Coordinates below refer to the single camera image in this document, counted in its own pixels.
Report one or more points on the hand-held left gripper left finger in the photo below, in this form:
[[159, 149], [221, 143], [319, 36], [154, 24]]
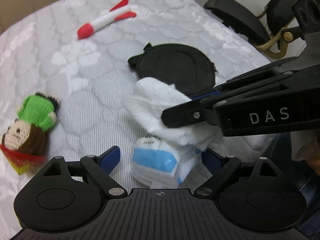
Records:
[[110, 158]]

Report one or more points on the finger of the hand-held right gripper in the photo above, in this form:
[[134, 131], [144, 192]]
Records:
[[210, 95], [185, 116]]

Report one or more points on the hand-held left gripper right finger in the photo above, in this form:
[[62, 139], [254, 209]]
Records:
[[211, 160]]

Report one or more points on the white wet wipe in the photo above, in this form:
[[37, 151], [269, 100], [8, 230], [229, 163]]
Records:
[[152, 102]]

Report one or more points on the blue white wipes packet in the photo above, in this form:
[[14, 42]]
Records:
[[155, 160]]

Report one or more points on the black blue knee pad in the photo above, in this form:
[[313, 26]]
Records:
[[175, 65]]

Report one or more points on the person's right forearm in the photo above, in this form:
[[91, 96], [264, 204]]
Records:
[[303, 145]]

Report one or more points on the person's right leg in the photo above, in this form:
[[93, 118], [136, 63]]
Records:
[[277, 147]]

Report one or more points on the black office chair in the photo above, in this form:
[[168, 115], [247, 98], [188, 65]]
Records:
[[237, 17]]

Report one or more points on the crochet doll with green hat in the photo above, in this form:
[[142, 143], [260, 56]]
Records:
[[32, 127]]

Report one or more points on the grey quilted mattress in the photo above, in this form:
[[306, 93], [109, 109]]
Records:
[[75, 80]]

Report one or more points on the red white toy rocket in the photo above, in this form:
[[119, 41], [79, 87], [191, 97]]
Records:
[[105, 20]]

